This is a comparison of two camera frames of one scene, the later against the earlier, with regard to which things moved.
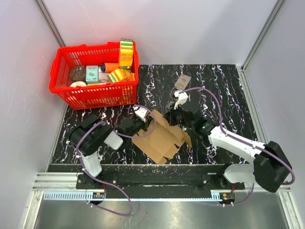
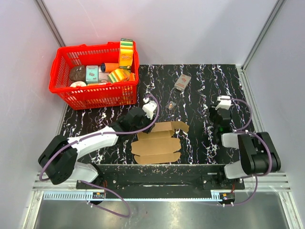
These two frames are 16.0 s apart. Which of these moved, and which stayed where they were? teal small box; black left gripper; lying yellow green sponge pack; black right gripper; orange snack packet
Moved: black right gripper
Stayed: orange snack packet; black left gripper; lying yellow green sponge pack; teal small box
